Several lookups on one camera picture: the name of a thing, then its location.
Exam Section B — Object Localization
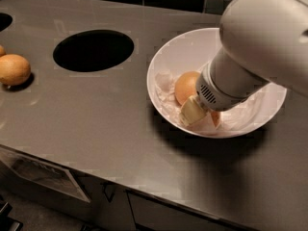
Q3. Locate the orange at bowl back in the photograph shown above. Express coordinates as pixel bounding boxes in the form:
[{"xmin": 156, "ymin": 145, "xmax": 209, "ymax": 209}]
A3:
[{"xmin": 174, "ymin": 71, "xmax": 200, "ymax": 105}]

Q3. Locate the paper sign on cabinet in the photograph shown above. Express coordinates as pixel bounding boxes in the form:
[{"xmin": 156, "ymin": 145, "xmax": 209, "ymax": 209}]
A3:
[{"xmin": 0, "ymin": 149, "xmax": 90, "ymax": 203}]

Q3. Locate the large orange on counter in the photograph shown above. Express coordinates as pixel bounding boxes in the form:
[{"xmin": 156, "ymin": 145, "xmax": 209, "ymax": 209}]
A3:
[{"xmin": 0, "ymin": 54, "xmax": 31, "ymax": 86}]

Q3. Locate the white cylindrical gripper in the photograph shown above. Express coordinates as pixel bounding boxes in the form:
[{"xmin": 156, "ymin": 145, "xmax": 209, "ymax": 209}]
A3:
[{"xmin": 179, "ymin": 48, "xmax": 269, "ymax": 126}]

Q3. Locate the white paper napkin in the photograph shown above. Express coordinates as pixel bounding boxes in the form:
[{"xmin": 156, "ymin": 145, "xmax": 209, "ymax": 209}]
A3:
[{"xmin": 154, "ymin": 69, "xmax": 268, "ymax": 136}]

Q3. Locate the white ceramic bowl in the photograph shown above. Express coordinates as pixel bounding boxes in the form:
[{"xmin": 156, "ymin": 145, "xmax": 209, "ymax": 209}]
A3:
[{"xmin": 147, "ymin": 28, "xmax": 287, "ymax": 131}]

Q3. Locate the dark cabinet drawer front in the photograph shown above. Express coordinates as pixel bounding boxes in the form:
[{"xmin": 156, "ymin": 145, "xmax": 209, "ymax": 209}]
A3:
[{"xmin": 127, "ymin": 192, "xmax": 249, "ymax": 231}]

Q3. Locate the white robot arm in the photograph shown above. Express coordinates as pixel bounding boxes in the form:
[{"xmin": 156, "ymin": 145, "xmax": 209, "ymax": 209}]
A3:
[{"xmin": 180, "ymin": 0, "xmax": 308, "ymax": 126}]

